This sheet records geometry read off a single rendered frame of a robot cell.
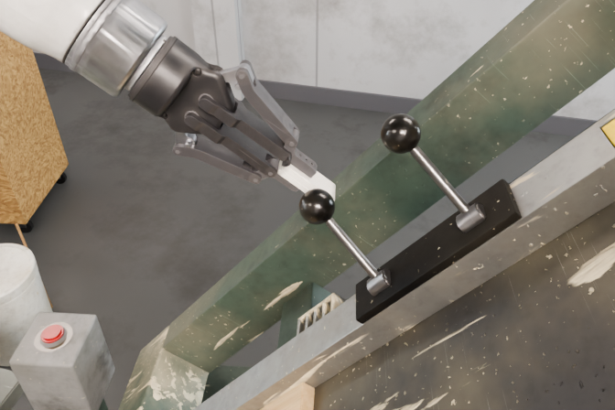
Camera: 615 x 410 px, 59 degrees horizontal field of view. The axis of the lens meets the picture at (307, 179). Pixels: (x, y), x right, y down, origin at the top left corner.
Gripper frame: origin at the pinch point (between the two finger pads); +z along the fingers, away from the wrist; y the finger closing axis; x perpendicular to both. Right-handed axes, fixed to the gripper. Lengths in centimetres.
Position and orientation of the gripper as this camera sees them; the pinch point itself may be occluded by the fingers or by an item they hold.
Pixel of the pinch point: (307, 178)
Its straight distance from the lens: 58.9
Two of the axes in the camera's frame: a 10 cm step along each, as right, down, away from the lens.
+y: -6.4, 5.9, 4.9
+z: 7.6, 5.5, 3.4
